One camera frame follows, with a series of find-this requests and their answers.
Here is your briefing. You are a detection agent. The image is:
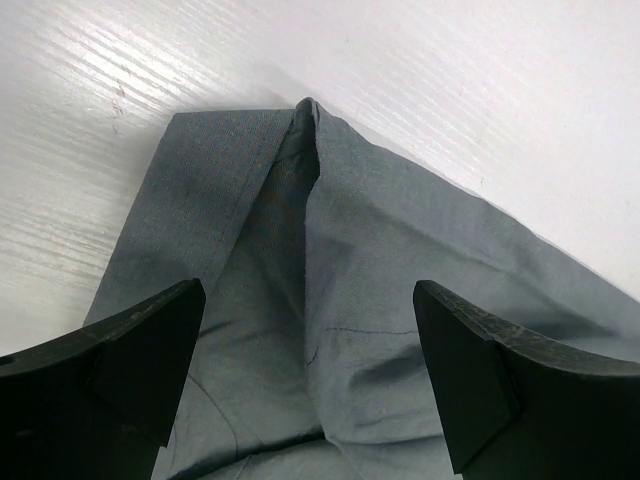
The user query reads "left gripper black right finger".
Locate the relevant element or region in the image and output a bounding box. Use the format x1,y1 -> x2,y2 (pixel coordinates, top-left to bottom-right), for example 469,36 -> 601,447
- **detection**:
413,281 -> 639,479

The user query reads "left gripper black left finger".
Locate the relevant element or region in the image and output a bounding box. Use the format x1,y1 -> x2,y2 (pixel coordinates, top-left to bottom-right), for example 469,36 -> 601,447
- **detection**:
1,279 -> 206,479

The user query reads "grey long sleeve shirt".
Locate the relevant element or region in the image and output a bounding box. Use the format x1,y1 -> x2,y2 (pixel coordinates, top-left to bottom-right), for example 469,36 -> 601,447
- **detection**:
87,99 -> 639,479

